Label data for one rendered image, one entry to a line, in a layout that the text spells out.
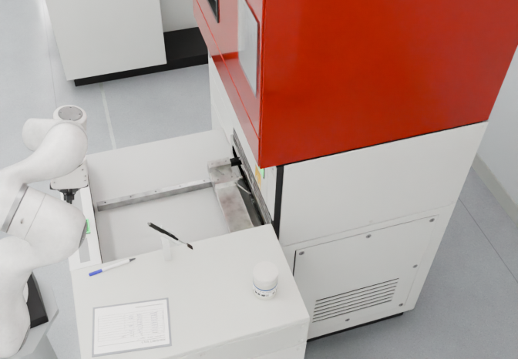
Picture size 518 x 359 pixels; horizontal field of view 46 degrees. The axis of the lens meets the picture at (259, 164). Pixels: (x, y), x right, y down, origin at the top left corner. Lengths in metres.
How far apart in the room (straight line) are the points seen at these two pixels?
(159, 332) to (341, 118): 0.76
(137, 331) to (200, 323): 0.17
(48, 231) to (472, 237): 2.45
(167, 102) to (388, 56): 2.38
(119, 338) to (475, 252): 2.02
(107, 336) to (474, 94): 1.24
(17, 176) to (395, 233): 1.42
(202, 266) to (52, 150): 0.72
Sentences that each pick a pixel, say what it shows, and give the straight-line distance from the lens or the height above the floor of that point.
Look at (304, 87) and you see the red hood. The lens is 1.56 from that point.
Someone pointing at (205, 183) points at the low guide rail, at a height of 0.85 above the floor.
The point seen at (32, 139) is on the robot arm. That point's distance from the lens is 1.58.
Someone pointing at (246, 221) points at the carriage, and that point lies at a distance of 2.03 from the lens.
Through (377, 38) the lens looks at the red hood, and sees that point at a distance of 1.56.
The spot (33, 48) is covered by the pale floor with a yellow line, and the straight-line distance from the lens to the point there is 4.45.
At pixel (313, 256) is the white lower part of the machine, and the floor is 0.71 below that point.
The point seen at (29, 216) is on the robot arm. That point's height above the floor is 1.57.
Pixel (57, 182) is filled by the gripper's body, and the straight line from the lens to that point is 1.79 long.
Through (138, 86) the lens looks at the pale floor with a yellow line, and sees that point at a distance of 3.96.
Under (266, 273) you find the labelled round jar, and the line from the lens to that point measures 1.70.
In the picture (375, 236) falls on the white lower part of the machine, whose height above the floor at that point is 0.74.
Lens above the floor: 2.49
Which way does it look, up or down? 47 degrees down
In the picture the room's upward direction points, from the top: 2 degrees clockwise
